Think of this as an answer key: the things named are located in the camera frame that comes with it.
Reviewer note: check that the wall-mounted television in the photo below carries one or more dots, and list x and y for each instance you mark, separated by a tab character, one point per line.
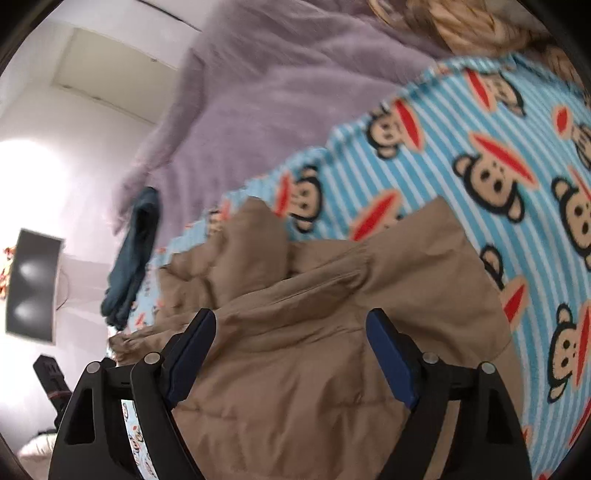
32	286

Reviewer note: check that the purple duvet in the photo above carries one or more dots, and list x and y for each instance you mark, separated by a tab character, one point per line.
277	92

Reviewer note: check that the black ribbed object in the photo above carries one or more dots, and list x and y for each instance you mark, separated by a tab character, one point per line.
51	383

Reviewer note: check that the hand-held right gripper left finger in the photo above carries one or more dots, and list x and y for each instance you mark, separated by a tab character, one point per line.
191	360

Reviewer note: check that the monkey print striped blanket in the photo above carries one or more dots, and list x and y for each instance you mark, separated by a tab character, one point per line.
461	152

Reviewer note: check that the brown puffer jacket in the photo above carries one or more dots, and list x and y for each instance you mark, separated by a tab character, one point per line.
300	369

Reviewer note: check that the red plush decorations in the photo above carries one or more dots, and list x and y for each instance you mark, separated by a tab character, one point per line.
7	272

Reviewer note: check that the white bag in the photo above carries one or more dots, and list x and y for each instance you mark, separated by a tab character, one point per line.
39	447

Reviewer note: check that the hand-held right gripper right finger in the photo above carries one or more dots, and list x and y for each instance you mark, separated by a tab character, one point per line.
392	360

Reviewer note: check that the blue jeans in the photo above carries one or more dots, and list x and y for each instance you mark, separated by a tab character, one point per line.
134	258

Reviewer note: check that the woven tan bag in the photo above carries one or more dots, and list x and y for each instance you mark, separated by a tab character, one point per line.
461	27

